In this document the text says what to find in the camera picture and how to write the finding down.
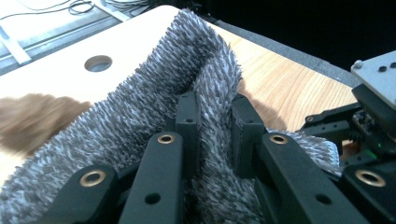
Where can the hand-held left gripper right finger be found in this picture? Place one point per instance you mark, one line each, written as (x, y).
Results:
(246, 133)

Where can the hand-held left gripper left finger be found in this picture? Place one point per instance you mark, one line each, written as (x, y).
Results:
(188, 124)

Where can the grey fuzzy garment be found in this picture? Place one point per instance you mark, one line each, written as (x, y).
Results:
(140, 109)

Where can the brown plush teddy bear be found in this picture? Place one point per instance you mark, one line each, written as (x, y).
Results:
(31, 121)

